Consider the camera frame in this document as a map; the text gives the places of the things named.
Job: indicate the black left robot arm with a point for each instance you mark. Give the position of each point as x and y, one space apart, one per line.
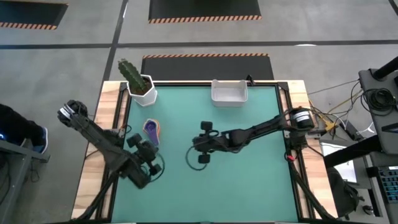
93 137

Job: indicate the black backpack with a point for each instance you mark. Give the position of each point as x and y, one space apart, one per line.
342 193

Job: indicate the black striped floor mat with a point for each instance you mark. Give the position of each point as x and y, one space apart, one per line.
205 67
28 14
205 9

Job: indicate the teal measuring cup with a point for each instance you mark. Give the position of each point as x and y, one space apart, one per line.
145 126

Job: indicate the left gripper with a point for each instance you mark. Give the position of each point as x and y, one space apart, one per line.
146 152

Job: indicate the orange measuring cup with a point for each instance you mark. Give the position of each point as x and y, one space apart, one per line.
159 129

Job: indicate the white plastic basket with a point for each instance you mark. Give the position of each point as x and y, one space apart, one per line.
229 93

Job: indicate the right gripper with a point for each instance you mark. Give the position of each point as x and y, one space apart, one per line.
211 142

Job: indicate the black aluminium table frame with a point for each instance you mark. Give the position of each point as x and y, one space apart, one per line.
115 193

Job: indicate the black keyboard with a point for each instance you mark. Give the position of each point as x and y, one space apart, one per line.
390 185

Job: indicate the purple measuring cup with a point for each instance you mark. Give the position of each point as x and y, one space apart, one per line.
151 127

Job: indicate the green cactus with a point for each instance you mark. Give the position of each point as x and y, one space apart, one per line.
132 73

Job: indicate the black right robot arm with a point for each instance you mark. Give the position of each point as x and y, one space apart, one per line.
264 127

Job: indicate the grey equipment cart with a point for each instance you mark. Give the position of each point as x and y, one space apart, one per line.
382 130

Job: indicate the person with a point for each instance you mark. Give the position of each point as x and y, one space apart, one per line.
18 127

